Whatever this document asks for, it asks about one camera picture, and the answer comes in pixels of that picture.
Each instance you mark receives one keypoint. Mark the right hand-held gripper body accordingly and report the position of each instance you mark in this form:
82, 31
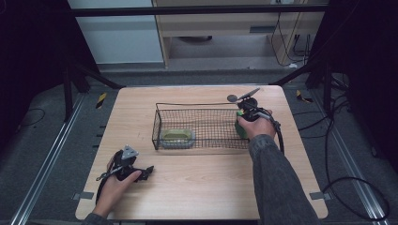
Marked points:
248, 109

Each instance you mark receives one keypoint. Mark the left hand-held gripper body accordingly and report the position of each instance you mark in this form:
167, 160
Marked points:
128, 156

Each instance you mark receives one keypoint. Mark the green bottle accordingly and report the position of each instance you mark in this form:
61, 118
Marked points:
241, 131

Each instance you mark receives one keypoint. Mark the person's right hand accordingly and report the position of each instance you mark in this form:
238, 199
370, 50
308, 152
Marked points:
261, 126

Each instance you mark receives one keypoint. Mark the person's left hand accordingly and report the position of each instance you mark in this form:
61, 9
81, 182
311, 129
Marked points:
112, 190

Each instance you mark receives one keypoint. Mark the yellow and black tape strip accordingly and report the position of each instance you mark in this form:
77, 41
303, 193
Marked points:
303, 97
101, 100

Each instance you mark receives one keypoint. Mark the grey tape patch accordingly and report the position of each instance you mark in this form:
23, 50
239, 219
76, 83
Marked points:
84, 195
319, 196

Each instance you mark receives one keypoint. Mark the black metal stand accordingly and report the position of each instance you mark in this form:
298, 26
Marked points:
67, 93
327, 84

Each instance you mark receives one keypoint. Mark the light wooden desk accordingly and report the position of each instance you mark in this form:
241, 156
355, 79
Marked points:
219, 26

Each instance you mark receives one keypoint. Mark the white cabinet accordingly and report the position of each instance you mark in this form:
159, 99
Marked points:
122, 40

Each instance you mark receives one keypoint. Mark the black curtain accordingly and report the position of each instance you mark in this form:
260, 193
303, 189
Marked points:
31, 47
369, 62

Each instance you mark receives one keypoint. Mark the aluminium floor rail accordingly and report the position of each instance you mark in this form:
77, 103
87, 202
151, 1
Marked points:
353, 168
47, 162

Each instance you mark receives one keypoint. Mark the black horizontal frame bar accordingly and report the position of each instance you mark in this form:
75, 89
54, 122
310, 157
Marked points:
187, 11

